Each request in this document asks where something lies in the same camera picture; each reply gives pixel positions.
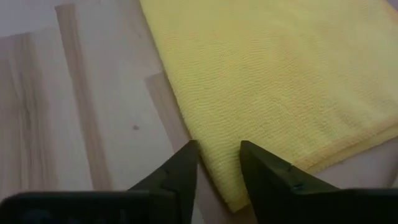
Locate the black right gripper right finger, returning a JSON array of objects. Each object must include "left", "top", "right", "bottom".
[{"left": 239, "top": 139, "right": 340, "bottom": 224}]

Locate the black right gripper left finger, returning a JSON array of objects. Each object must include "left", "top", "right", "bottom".
[{"left": 129, "top": 139, "right": 200, "bottom": 224}]

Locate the yellow microfiber towel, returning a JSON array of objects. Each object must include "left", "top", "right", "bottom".
[{"left": 138, "top": 0, "right": 398, "bottom": 214}]

